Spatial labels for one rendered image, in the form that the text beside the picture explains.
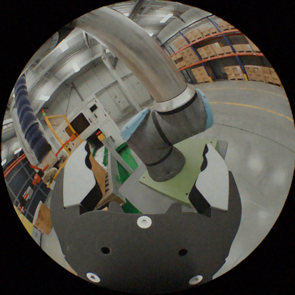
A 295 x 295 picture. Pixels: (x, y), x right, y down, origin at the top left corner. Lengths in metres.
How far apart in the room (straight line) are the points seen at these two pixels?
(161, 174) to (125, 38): 0.46
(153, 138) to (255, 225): 1.20
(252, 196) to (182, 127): 1.11
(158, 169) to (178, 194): 0.13
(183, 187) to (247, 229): 0.97
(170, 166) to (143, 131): 0.17
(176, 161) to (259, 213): 1.10
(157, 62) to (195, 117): 0.18
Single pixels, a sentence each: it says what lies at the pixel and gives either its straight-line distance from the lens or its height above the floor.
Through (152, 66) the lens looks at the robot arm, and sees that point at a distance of 0.26.
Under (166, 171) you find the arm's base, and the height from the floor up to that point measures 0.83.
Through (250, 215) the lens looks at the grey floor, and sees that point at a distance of 1.21.
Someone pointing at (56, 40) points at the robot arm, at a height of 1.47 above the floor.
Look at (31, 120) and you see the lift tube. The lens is 1.16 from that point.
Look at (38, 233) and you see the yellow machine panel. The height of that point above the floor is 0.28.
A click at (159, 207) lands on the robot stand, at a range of 0.46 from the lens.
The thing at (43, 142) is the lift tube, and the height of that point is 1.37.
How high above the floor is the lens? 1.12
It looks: 26 degrees down
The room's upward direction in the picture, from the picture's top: 34 degrees counter-clockwise
